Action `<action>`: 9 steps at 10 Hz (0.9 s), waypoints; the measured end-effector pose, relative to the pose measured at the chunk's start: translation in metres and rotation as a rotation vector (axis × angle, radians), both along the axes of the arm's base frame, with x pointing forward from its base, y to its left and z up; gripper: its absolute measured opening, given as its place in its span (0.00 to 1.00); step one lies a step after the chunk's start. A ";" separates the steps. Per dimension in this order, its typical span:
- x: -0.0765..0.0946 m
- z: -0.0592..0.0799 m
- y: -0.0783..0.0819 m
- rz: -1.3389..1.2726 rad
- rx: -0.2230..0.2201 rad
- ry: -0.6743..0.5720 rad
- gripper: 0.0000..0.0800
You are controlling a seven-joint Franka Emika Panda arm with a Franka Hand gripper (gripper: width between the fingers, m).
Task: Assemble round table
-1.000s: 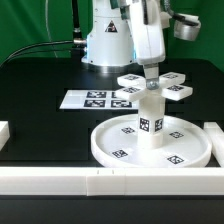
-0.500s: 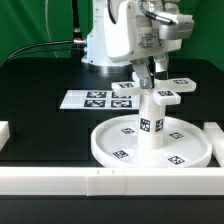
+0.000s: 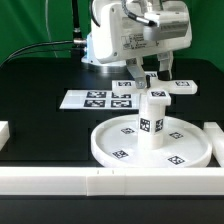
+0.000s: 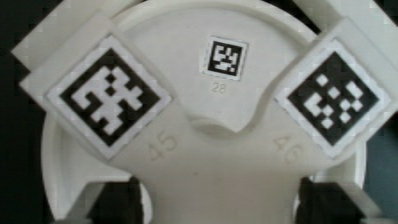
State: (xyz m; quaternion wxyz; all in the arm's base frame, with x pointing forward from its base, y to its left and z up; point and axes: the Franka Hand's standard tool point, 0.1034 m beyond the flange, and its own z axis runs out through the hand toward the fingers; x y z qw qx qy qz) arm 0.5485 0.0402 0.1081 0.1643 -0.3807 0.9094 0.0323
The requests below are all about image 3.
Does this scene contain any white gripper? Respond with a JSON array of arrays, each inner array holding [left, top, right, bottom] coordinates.
[[91, 0, 192, 89]]

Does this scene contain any white front rail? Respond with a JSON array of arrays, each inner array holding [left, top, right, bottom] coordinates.
[[0, 167, 224, 196]]

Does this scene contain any black upright cable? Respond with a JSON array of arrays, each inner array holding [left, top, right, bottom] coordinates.
[[71, 0, 83, 42]]

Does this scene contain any white right rail block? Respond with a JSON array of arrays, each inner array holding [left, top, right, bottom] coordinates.
[[204, 122, 224, 168]]

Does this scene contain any white rail block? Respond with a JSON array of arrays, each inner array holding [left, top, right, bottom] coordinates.
[[0, 121, 10, 151], [204, 122, 224, 168]]

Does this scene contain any white marker sheet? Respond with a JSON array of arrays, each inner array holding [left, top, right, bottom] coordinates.
[[60, 90, 139, 110]]

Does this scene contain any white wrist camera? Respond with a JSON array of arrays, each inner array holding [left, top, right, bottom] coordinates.
[[143, 11, 189, 41]]

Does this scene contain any white cross-shaped table base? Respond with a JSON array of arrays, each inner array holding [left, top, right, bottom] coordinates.
[[111, 71, 199, 106]]

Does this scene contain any white round table top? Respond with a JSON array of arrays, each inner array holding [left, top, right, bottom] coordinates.
[[91, 114, 212, 168]]

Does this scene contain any white left rail block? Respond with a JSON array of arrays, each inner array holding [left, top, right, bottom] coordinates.
[[0, 121, 10, 151]]

